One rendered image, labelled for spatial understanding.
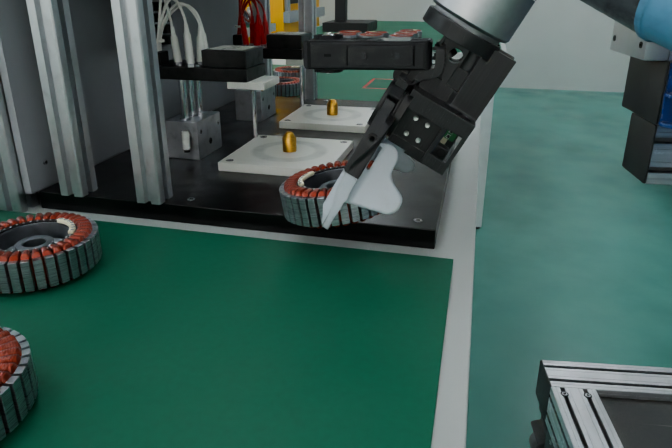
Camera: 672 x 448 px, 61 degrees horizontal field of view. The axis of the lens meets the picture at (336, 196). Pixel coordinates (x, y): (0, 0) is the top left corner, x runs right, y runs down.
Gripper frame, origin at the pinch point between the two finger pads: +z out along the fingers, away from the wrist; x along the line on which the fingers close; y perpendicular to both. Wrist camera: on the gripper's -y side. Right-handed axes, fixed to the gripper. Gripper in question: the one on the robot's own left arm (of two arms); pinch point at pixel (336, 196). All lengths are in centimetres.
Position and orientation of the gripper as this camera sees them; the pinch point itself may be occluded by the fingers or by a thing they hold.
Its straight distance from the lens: 56.8
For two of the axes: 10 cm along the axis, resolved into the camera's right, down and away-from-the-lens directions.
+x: 2.3, -3.5, 9.1
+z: -4.7, 7.8, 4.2
